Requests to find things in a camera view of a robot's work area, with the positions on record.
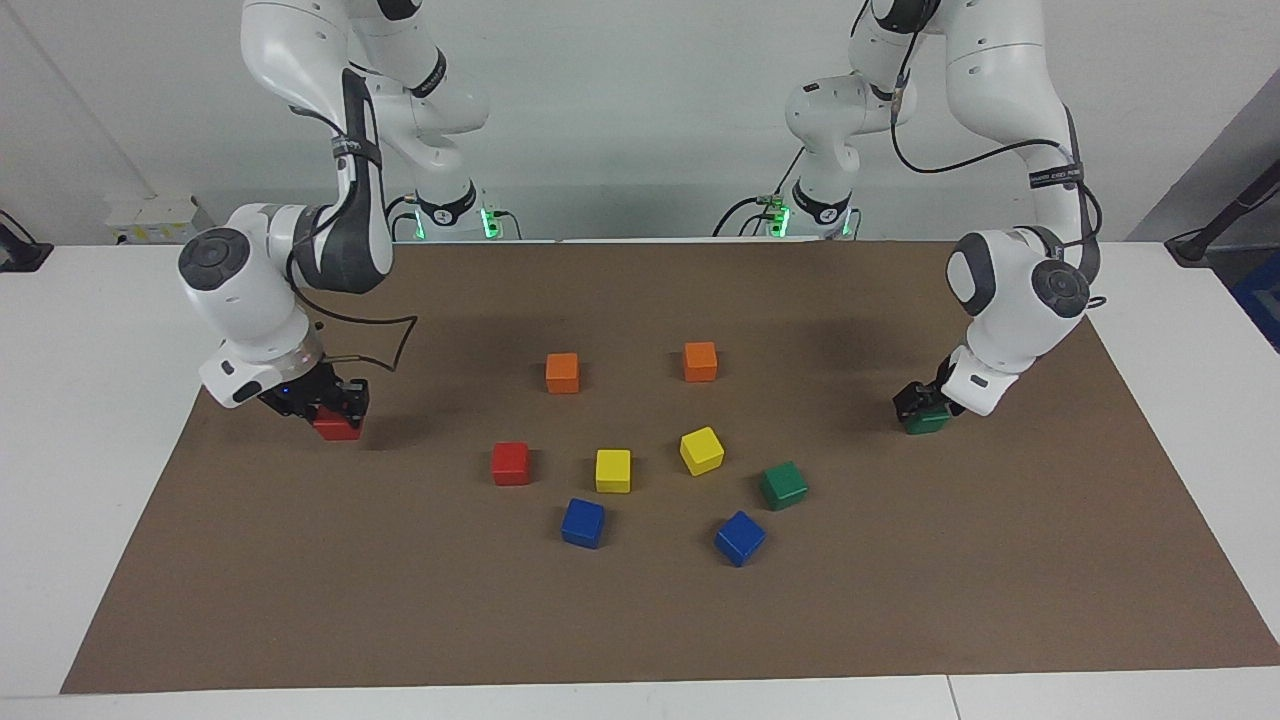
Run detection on red wooden block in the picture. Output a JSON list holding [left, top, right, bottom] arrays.
[[490, 441, 531, 488], [312, 403, 363, 442]]

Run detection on brown table mat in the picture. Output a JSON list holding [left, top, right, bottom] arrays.
[[60, 238, 1280, 695]]

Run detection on blue wooden block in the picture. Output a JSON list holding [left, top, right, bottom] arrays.
[[560, 497, 607, 550], [714, 510, 768, 568]]

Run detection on white box yellow labels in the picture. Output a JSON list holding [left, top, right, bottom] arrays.
[[104, 194, 216, 245]]

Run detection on black stand with pole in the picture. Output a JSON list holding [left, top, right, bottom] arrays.
[[1165, 160, 1280, 267]]

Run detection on blue crate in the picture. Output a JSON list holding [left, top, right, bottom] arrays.
[[1230, 248, 1280, 353]]

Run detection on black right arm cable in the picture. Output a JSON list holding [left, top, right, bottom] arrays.
[[285, 70, 419, 373]]

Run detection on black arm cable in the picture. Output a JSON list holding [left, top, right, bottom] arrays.
[[285, 70, 419, 373], [888, 60, 1106, 306]]

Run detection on black right base cable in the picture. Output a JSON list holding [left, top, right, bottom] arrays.
[[385, 195, 523, 242]]

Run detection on black base cable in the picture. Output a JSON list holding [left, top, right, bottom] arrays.
[[712, 148, 806, 238], [385, 195, 523, 242]]

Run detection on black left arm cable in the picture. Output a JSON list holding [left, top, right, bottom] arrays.
[[888, 60, 1106, 306]]

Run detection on black left base cable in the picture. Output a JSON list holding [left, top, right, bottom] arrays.
[[712, 148, 806, 238]]

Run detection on white wall cable duct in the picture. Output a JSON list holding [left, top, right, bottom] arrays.
[[15, 0, 158, 199]]

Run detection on black clamp mount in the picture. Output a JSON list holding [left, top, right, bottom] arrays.
[[0, 210, 54, 273]]

